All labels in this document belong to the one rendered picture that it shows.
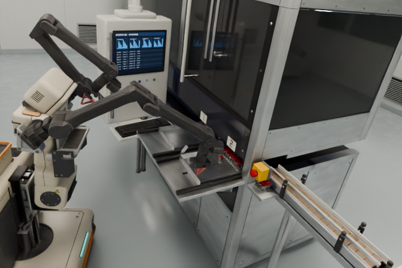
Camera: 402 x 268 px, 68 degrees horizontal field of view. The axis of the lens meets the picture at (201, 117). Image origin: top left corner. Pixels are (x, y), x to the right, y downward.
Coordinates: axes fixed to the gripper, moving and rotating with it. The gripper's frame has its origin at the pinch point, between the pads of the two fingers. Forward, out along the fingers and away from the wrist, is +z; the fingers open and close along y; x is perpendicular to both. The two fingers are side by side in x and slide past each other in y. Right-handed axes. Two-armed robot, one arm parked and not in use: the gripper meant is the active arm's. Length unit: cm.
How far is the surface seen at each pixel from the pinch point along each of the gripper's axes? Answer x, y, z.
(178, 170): 9.9, -5.3, 4.0
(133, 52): 88, -15, -40
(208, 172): 2.7, 9.8, 1.6
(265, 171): -21.6, 25.7, -14.9
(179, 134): 45.4, 11.1, 1.3
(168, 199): 77, 35, 87
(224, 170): 1.7, 19.5, 0.2
